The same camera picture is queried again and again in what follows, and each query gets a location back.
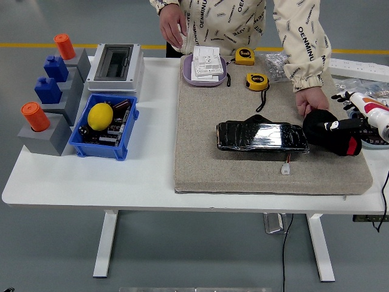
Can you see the purple tray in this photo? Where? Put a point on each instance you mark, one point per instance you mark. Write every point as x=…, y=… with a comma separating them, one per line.
x=187, y=73

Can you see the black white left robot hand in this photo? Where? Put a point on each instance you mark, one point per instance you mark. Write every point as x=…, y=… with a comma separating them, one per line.
x=5, y=290

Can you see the person's right hand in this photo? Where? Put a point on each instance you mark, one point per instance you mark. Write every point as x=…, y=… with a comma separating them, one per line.
x=171, y=25

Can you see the green circuit board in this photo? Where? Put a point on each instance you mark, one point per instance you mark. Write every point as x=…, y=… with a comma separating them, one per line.
x=361, y=218

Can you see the person's left hand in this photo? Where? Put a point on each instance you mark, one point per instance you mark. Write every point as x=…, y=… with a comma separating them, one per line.
x=313, y=98

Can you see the grey-brown mat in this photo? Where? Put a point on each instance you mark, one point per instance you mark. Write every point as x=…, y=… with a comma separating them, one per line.
x=212, y=137

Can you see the white socket plate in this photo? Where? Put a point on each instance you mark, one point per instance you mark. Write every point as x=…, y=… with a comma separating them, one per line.
x=208, y=56
x=206, y=79

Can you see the clear bag of metal nuts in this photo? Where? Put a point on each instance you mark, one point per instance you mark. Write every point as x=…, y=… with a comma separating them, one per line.
x=273, y=68

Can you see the person's left forearm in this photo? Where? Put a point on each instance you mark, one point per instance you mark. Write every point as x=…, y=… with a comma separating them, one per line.
x=307, y=61

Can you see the person's right forearm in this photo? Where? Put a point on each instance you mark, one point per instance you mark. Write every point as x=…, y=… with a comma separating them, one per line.
x=161, y=3

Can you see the pale blue rimmed plate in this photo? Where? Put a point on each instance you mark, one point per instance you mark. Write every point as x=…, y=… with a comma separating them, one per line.
x=373, y=146

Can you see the glossy black panel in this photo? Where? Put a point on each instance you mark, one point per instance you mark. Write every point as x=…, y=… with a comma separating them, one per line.
x=261, y=137

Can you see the silver metal bracket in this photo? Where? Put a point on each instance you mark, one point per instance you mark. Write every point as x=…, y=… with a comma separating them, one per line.
x=273, y=223

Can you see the yellow lemon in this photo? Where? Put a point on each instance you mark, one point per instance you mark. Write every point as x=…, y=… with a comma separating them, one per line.
x=100, y=117

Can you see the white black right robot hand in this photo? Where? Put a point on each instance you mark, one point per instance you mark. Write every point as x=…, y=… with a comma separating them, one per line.
x=373, y=111

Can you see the clear bag of washers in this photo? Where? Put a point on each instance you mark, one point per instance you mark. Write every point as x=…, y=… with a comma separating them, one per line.
x=343, y=85

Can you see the person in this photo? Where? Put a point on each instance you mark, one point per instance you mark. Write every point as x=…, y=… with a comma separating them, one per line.
x=225, y=24

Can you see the blue plastic bin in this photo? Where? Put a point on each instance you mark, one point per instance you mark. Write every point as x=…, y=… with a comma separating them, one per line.
x=97, y=152

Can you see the grey block holder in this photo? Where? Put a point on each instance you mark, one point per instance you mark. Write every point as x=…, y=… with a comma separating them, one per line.
x=76, y=80
x=83, y=62
x=45, y=141
x=71, y=106

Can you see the white power strip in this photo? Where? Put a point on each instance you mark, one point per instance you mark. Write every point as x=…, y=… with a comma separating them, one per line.
x=358, y=67

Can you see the yellow tape measure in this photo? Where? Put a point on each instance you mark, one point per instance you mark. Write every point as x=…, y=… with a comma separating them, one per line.
x=256, y=81
x=244, y=56

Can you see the white table leg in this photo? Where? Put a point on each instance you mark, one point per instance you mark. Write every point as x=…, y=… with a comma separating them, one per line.
x=319, y=243
x=104, y=243

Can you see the blue block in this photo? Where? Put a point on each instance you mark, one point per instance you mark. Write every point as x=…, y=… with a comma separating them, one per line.
x=56, y=69
x=48, y=91

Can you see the orange cylinder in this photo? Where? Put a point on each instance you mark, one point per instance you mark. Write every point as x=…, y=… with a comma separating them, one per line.
x=64, y=45
x=35, y=117

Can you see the grey electrical enclosure box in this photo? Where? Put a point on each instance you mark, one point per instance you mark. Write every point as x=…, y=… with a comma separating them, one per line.
x=136, y=76

